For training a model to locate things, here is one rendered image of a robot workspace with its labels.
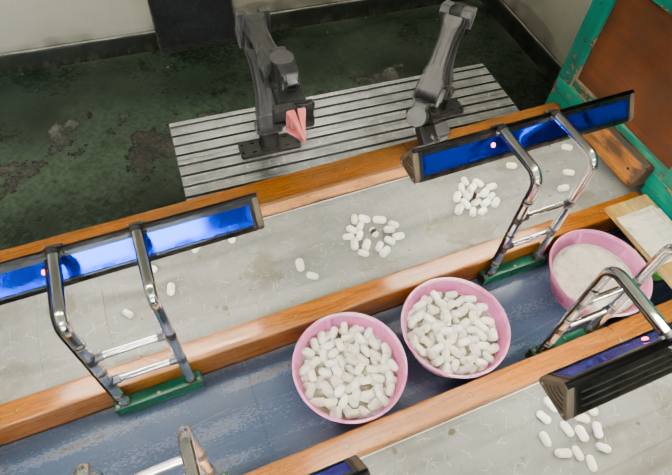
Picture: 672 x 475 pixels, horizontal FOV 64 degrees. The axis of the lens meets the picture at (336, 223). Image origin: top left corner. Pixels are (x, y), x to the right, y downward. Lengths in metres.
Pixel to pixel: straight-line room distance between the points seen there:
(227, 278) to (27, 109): 2.04
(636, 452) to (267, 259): 0.97
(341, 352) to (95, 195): 1.67
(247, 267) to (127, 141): 1.58
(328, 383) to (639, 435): 0.70
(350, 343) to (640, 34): 1.15
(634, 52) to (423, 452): 1.22
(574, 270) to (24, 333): 1.41
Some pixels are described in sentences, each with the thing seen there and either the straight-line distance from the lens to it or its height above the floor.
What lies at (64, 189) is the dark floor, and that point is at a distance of 2.79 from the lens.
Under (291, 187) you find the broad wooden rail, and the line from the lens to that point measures 1.57.
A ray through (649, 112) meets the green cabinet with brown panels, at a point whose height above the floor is 0.96.
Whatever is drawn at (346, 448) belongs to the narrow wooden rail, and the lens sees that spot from 1.24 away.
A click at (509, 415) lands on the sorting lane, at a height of 0.74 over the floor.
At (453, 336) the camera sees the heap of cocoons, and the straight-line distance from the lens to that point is 1.39.
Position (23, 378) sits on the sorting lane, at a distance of 1.46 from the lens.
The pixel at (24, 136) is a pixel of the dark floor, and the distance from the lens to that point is 3.11.
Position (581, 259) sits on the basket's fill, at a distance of 1.64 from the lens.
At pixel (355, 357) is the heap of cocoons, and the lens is 1.34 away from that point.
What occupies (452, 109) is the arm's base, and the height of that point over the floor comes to 0.68.
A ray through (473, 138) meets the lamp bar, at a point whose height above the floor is 1.11.
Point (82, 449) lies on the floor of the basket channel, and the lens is 1.42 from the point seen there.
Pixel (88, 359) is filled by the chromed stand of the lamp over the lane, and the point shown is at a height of 0.98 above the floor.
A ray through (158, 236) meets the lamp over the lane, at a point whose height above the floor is 1.09.
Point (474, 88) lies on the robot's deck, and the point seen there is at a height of 0.67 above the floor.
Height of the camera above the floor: 1.96
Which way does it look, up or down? 54 degrees down
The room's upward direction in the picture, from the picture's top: 4 degrees clockwise
